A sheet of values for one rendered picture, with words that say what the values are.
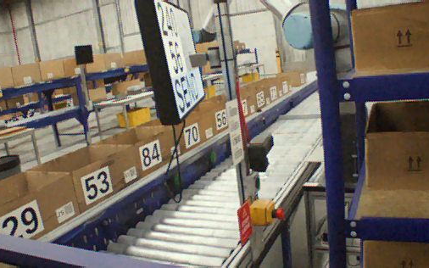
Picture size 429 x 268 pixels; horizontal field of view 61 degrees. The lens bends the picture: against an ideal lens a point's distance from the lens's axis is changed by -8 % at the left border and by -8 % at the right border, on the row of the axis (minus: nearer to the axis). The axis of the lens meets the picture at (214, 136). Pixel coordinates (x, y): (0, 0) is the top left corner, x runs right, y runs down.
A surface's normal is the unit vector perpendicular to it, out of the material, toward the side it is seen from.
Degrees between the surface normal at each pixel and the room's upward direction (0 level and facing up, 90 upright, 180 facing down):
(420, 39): 91
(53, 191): 90
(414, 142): 90
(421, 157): 91
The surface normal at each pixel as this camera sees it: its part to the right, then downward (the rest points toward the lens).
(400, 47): -0.45, 0.27
